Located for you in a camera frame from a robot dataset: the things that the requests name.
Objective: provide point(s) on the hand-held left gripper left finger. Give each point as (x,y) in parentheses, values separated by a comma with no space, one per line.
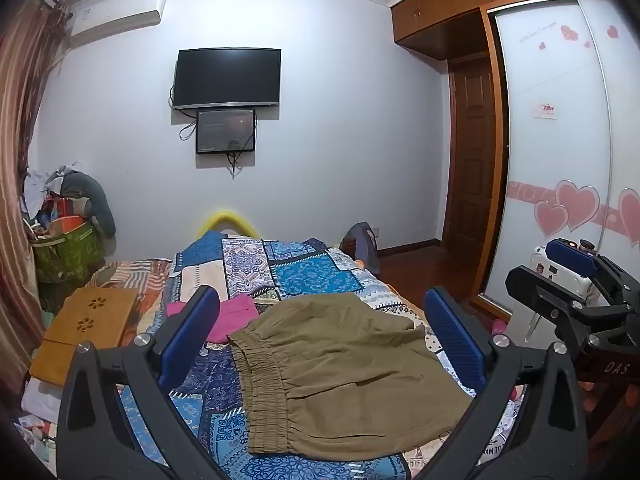
(192,330)

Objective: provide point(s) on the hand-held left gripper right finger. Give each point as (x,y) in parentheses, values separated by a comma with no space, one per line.
(455,330)

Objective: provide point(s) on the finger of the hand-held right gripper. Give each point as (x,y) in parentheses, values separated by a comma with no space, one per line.
(572,256)
(535,287)

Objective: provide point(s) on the olive green pants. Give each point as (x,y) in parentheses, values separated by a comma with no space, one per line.
(340,360)

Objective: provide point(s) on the white printed case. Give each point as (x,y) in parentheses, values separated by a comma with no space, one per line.
(565,282)

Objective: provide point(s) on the pink cloth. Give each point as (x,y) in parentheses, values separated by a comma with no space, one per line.
(232,320)

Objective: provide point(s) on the pink slipper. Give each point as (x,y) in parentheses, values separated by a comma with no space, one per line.
(498,328)

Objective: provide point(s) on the striped orange blanket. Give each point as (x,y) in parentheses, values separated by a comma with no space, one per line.
(130,272)

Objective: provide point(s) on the wooden lap desk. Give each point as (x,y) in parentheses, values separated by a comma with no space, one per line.
(85,320)

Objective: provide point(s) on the grey backpack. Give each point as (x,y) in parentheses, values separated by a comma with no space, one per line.
(362,240)

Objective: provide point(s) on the blue patchwork blanket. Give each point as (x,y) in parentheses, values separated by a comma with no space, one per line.
(310,270)

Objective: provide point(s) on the brown wooden door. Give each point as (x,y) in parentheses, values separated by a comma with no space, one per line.
(472,160)

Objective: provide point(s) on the green printed box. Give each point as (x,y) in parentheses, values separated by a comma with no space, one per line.
(67,255)

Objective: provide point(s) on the orange box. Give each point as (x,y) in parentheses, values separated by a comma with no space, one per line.
(67,220)

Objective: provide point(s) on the floor clutter pile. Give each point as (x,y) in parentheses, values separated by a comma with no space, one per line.
(37,425)

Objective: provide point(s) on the small black monitor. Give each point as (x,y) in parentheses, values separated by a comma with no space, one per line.
(225,131)

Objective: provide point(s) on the pile of pale clothes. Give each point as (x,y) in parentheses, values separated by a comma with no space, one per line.
(42,187)

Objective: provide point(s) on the striped pink curtain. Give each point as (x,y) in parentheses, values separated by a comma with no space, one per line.
(20,160)

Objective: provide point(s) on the wooden overhead cabinet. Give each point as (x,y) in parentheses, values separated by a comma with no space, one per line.
(440,15)

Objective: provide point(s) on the white air conditioner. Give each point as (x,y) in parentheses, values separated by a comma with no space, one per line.
(117,15)

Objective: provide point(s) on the yellow padded bed rail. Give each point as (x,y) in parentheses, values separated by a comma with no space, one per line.
(225,216)

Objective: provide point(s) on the wall-mounted black television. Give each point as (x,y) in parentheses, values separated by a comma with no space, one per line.
(227,77)

